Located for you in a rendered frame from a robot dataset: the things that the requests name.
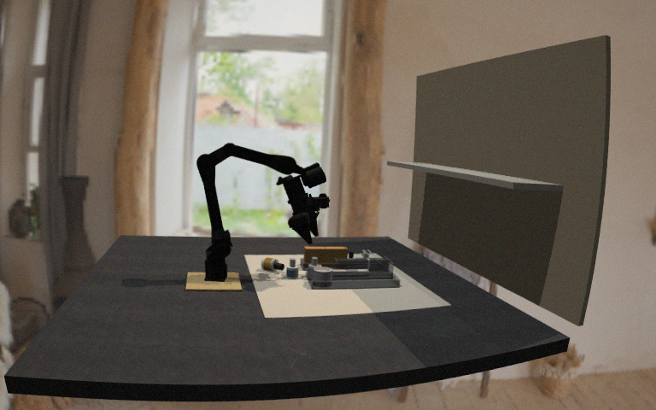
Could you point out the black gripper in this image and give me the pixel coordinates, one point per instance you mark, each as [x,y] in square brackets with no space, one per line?
[303,221]

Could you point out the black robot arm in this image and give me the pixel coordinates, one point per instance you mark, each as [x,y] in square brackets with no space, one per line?
[215,265]

